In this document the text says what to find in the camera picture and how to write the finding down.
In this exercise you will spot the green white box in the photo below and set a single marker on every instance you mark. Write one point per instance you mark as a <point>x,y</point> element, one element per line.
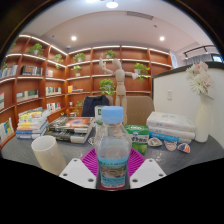
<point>138,136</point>

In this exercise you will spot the white vase with flowers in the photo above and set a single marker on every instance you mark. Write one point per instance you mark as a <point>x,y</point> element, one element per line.
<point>203,123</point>

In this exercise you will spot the colourful book stack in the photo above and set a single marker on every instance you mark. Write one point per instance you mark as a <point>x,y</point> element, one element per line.
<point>31,125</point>

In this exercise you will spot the wooden artist mannequin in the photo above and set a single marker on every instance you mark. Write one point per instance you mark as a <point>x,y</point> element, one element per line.
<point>120,83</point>

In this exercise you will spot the wooden shelf unit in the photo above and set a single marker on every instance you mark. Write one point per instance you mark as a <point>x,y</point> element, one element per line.
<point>33,86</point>

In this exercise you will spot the dark book stack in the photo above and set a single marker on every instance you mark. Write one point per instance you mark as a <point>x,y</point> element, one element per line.
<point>71,128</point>

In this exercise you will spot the white partition with dark top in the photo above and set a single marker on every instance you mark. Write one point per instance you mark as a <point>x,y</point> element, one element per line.
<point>180,96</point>

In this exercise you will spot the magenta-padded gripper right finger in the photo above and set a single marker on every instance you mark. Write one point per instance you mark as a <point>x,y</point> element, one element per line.
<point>148,172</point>

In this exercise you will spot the branched globe ceiling lamp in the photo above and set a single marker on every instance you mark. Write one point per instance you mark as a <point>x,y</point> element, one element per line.
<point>112,4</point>

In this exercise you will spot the ceiling air vent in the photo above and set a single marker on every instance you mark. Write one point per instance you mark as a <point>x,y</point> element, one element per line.
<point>140,15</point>

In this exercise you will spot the tall green white carton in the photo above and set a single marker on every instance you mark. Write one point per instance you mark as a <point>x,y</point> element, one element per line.
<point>98,115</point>

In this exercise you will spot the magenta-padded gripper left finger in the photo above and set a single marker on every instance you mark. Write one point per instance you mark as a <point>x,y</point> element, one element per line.
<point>78,173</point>

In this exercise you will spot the white wall socket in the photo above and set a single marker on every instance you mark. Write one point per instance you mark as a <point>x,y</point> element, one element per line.
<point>169,95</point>

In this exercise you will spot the black ceiling track rail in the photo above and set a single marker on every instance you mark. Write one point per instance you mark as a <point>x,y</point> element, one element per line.
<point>200,49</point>

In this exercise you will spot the flat round red coaster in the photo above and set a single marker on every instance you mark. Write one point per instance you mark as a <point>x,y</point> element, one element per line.
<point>112,188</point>

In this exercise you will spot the white paper pack stack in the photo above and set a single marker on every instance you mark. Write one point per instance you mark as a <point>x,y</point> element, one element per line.
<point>170,125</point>

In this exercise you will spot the clear blue-capped water bottle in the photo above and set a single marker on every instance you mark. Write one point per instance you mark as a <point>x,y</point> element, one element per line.
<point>112,150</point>

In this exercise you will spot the window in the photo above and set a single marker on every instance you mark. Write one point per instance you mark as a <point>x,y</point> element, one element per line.
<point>217,58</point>

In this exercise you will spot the small round snack pack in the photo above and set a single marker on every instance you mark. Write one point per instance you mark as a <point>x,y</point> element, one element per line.
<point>170,145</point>
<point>155,142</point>
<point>91,141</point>
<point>184,148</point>

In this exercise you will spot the white curtain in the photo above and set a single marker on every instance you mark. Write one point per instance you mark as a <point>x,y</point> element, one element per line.
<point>199,60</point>

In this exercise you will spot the recessed ceiling light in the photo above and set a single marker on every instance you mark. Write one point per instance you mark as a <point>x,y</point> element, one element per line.
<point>73,38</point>
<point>162,38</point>

